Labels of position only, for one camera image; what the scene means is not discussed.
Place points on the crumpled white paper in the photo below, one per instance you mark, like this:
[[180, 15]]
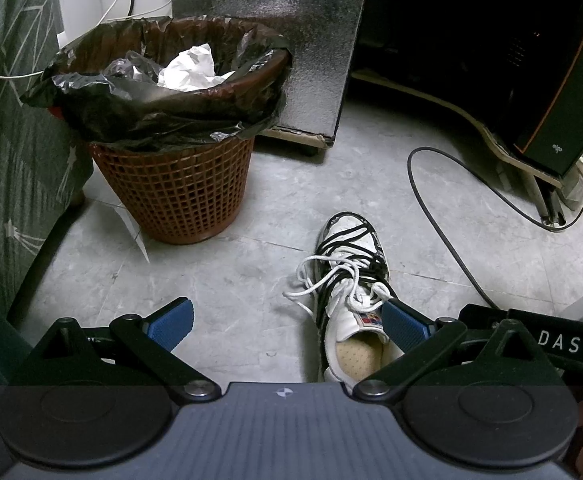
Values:
[[191, 70]]

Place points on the white shoelace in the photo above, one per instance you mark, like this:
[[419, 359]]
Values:
[[321, 262]]

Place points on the black shoelace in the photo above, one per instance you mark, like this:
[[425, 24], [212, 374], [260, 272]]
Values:
[[344, 237]]

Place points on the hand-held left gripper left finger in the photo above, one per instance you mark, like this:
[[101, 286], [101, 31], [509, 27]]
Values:
[[171, 327]]

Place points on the orange mesh waste basket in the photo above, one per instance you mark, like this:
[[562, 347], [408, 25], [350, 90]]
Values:
[[171, 190]]

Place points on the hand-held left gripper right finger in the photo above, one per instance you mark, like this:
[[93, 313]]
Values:
[[404, 327]]

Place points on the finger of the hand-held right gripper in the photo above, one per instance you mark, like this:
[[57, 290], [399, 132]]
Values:
[[484, 316]]

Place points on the black bin liner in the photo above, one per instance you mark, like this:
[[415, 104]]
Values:
[[121, 110]]

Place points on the black and white sneaker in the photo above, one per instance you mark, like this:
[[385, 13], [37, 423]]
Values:
[[356, 355]]

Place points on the silver desk cabinet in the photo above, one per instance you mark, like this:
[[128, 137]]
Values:
[[296, 50]]

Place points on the wooden desk base board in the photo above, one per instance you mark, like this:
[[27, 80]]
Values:
[[471, 115]]

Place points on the black metal desk foot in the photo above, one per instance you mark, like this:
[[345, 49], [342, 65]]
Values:
[[546, 200]]

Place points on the clear plastic wrap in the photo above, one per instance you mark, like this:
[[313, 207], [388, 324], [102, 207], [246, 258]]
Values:
[[126, 67]]

